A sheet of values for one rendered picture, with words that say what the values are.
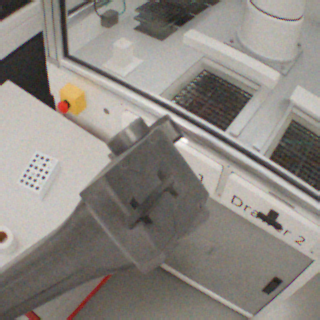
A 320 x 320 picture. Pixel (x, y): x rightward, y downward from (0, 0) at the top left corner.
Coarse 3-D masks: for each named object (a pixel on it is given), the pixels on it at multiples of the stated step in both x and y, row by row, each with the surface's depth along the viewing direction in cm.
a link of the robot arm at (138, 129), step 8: (136, 120) 35; (128, 128) 34; (136, 128) 35; (144, 128) 35; (120, 136) 34; (128, 136) 34; (136, 136) 35; (144, 136) 35; (112, 144) 35; (120, 144) 35; (128, 144) 34; (112, 152) 36; (120, 152) 35; (200, 216) 36; (208, 216) 36; (200, 224) 36; (192, 232) 36
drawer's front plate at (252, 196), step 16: (224, 192) 100; (240, 192) 96; (256, 192) 92; (240, 208) 100; (256, 208) 96; (272, 208) 92; (288, 208) 90; (288, 224) 92; (304, 224) 88; (288, 240) 96
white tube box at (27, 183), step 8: (32, 160) 110; (48, 160) 112; (56, 160) 111; (32, 168) 108; (40, 168) 109; (56, 168) 111; (24, 176) 108; (32, 176) 107; (40, 176) 107; (48, 176) 107; (24, 184) 105; (32, 184) 106; (48, 184) 108; (24, 192) 107; (32, 192) 105; (40, 192) 105; (40, 200) 106
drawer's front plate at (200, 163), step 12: (132, 120) 104; (144, 120) 103; (180, 144) 99; (192, 156) 98; (204, 156) 98; (192, 168) 102; (204, 168) 99; (216, 168) 96; (204, 180) 102; (216, 180) 99
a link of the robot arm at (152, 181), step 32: (160, 128) 35; (128, 160) 30; (160, 160) 33; (96, 192) 27; (128, 192) 28; (160, 192) 32; (192, 192) 35; (64, 224) 29; (96, 224) 28; (128, 224) 28; (160, 224) 29; (192, 224) 32; (32, 256) 30; (64, 256) 29; (96, 256) 29; (128, 256) 28; (160, 256) 28; (0, 288) 31; (32, 288) 30; (64, 288) 30
